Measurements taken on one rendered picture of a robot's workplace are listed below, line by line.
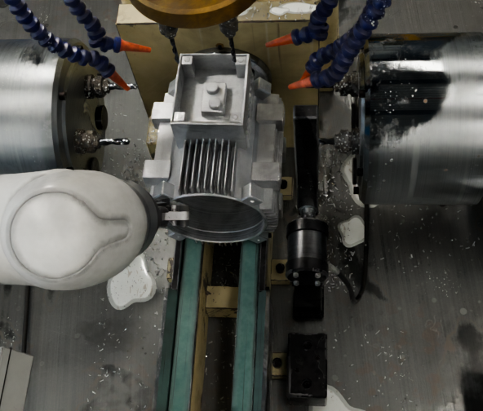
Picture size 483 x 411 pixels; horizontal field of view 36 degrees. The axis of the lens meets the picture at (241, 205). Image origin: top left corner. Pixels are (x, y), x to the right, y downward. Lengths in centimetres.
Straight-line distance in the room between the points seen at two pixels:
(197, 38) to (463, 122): 41
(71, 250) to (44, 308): 73
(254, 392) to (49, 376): 37
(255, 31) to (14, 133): 38
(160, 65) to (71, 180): 61
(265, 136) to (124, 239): 48
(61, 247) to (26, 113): 50
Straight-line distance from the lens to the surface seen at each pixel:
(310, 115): 89
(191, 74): 110
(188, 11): 89
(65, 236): 61
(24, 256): 62
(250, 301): 114
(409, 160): 103
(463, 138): 103
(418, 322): 126
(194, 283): 116
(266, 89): 112
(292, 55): 118
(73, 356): 129
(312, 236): 104
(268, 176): 105
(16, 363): 103
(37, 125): 108
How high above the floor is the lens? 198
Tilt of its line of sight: 62 degrees down
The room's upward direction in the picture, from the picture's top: 11 degrees counter-clockwise
